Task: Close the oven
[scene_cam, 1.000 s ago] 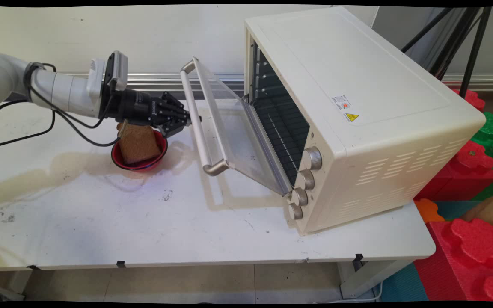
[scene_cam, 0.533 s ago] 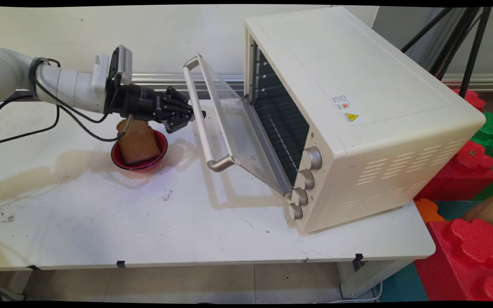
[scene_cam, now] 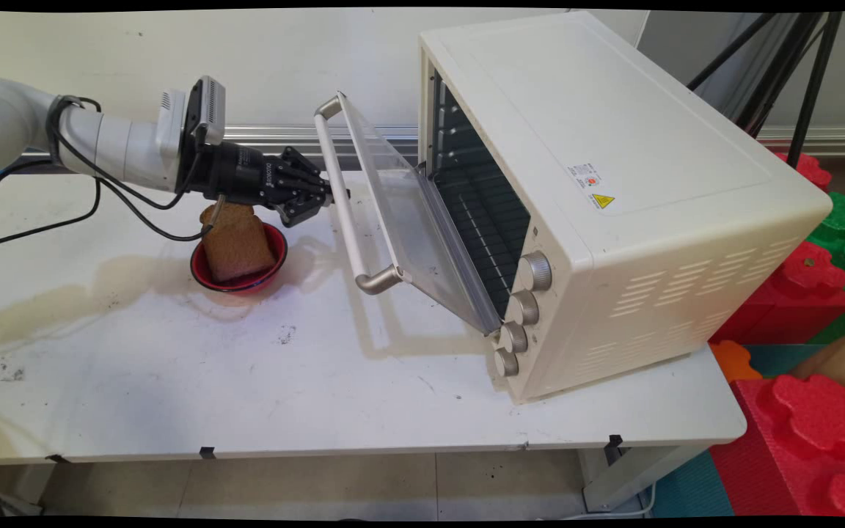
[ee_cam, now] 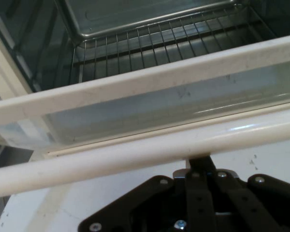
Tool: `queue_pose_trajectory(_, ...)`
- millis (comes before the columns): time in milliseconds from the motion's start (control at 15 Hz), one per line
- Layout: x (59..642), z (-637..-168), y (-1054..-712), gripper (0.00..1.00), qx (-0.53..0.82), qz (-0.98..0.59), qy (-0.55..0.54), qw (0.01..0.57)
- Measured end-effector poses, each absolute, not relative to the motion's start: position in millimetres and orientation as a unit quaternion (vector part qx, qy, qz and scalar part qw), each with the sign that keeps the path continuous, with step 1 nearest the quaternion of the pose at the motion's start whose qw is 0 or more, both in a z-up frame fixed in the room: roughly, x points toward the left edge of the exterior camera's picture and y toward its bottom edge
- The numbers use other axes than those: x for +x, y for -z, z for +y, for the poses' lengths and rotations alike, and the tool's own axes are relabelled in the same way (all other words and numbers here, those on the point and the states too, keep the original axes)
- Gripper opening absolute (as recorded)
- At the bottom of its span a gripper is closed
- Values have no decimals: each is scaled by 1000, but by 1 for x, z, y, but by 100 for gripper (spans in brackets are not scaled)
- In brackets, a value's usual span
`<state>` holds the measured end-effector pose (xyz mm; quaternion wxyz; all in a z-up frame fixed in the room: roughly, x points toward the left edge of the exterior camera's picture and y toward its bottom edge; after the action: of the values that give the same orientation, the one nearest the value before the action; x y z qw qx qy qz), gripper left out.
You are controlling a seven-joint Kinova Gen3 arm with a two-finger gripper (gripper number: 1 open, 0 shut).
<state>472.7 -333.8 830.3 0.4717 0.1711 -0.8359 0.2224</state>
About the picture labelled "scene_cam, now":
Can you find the white table leg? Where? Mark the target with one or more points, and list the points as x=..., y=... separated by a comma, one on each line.
x=628, y=477

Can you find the white text label sticker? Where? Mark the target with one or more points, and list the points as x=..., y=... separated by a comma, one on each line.
x=584, y=177

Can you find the aluminium wall rail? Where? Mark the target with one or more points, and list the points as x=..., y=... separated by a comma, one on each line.
x=254, y=136

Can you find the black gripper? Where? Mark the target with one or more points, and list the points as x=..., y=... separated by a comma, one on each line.
x=243, y=174

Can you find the teal foam piece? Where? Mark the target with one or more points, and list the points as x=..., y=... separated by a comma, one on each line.
x=782, y=359

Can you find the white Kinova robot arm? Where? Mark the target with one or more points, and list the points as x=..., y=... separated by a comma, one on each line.
x=114, y=147

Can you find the orange foam piece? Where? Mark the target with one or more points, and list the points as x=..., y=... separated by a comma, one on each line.
x=734, y=361

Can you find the teal floor mat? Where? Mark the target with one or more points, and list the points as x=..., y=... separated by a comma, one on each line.
x=694, y=488

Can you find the yellow warning triangle sticker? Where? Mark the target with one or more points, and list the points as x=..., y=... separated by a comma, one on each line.
x=603, y=202

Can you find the large red foam block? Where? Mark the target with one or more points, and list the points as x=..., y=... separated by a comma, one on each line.
x=796, y=455

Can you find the black tripod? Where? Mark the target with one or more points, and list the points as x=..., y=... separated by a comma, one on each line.
x=818, y=73

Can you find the red bowl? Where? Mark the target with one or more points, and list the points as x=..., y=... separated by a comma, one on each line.
x=278, y=253

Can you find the cream toaster oven body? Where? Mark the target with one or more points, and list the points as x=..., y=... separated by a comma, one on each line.
x=613, y=110

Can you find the large silver oven knob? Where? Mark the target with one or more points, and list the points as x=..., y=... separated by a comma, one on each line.
x=536, y=272

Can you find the brown toast bread slice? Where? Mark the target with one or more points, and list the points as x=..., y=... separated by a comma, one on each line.
x=235, y=246

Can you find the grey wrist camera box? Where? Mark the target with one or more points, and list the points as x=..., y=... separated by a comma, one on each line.
x=211, y=110

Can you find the small red foam block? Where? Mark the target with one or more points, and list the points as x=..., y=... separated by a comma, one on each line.
x=810, y=172

